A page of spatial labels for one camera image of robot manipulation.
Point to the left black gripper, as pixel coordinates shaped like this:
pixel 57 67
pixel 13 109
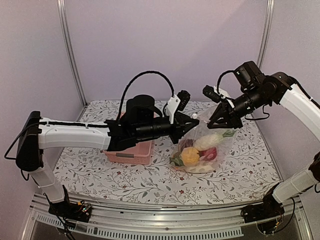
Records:
pixel 181 128

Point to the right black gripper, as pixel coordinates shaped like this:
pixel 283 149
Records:
pixel 229 116

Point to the dark maroon toy beet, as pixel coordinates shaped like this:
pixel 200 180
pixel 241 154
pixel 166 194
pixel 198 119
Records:
pixel 185 143

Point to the white toy cabbage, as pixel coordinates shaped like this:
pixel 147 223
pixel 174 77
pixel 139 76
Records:
pixel 212 140

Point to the clear zip top bag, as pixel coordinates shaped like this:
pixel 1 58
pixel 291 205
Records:
pixel 199 131

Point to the yellow toy pear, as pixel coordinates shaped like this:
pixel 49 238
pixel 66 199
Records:
pixel 190 156

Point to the red knitted toy fruit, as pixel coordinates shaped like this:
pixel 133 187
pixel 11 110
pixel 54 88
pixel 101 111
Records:
pixel 208 155

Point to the white toy radish with leaves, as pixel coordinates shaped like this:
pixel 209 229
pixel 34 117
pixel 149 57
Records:
pixel 201 167

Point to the pink perforated plastic basket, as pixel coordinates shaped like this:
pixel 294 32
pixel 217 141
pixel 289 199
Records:
pixel 137 155

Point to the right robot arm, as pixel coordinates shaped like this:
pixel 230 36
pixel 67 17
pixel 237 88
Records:
pixel 259 90

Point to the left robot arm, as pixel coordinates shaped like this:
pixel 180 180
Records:
pixel 142 121

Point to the floral patterned table mat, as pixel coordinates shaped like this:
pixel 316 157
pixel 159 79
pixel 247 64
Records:
pixel 244 176

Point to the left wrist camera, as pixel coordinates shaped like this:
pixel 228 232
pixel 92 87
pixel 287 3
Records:
pixel 176 103

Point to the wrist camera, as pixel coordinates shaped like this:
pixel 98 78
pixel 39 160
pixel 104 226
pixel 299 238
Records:
pixel 176 103
pixel 212 93

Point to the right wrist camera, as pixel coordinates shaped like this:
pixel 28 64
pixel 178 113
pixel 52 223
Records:
pixel 212 93

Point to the front aluminium rail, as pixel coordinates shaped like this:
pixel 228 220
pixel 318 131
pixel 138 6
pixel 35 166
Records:
pixel 119 220

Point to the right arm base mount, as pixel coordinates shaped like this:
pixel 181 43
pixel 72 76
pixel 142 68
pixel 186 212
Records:
pixel 269 208

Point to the right aluminium frame post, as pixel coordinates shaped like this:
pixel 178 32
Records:
pixel 266 32

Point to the aluminium frame post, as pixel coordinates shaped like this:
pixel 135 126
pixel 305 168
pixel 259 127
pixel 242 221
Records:
pixel 266 32
pixel 61 6

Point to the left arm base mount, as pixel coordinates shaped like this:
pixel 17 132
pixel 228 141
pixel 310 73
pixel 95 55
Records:
pixel 79 211

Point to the left aluminium frame post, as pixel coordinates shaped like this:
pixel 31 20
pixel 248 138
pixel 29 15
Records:
pixel 61 6

